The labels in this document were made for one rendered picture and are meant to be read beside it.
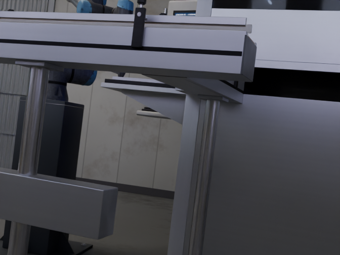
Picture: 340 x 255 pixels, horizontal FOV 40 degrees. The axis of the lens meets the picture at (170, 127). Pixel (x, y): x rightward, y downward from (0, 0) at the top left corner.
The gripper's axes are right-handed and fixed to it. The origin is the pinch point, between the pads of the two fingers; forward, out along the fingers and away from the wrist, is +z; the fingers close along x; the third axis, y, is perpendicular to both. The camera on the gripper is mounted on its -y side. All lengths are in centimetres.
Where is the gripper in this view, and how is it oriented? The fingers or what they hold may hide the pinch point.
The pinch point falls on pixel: (121, 78)
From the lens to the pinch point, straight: 216.1
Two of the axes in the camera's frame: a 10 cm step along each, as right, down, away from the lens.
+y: -9.3, -1.0, 3.5
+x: -3.5, -0.4, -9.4
